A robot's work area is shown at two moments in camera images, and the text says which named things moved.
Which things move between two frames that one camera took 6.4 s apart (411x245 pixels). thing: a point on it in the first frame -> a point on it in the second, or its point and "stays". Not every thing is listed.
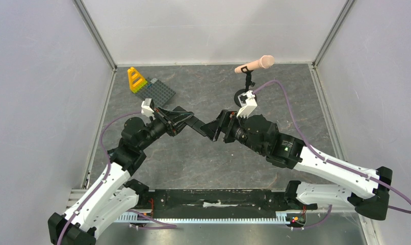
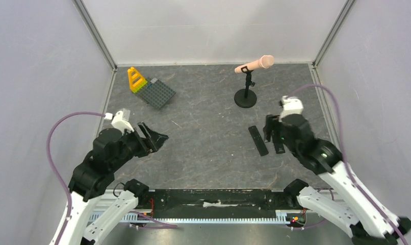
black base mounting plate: [213, 203] stays
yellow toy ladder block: [136, 80] stays
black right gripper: [224, 125] -> [275, 126]
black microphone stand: [247, 69] -> [246, 98]
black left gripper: [186, 117] -> [153, 142]
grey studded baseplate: [160, 93] stays
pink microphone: [266, 61] stays
